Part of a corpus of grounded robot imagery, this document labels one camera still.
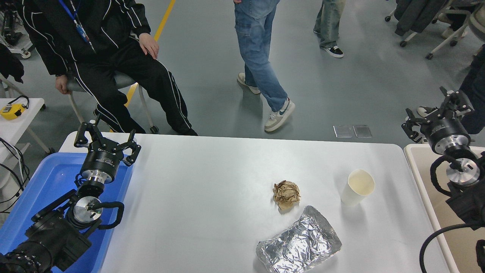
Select yellow handheld device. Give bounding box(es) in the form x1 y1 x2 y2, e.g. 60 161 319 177
0 95 30 121

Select person's left hand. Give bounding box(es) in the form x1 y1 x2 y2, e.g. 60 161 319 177
138 33 160 60

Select large pale bin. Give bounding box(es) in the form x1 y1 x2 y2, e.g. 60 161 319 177
404 143 485 273

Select dark coat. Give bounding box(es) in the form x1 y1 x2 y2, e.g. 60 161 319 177
394 0 449 37

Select white side table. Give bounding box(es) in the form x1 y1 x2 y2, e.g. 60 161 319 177
0 98 56 163

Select black cables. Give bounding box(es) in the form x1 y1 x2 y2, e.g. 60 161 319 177
0 137 31 215

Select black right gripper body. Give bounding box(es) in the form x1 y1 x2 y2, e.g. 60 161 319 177
424 116 471 147

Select crumpled tan paper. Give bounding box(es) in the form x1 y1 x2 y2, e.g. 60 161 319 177
272 180 301 210

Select person's right hand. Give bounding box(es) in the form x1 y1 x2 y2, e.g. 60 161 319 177
55 75 70 96

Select white wheeled chair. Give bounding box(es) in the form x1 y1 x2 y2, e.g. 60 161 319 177
425 3 485 60
385 0 459 48

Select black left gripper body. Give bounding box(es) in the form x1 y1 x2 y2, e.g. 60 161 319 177
80 143 124 179

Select white paper cup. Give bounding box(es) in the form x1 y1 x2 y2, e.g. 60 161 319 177
340 169 375 207

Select person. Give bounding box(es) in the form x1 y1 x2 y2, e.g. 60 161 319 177
17 0 198 136
313 0 346 58
417 45 485 135
0 43 25 84
233 0 296 132

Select blue plastic tray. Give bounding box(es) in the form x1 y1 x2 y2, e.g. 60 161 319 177
0 152 134 273

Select crinkled foil tray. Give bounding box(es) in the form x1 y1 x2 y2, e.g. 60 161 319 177
256 205 342 273

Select grey chair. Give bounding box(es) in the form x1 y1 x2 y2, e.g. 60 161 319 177
66 71 160 134

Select white equipment cart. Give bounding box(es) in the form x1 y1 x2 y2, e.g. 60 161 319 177
0 0 34 60

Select white chair frame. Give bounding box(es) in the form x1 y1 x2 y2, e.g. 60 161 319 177
0 74 47 111

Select blue lanyard with badge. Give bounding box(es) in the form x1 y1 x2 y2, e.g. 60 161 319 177
59 0 94 50

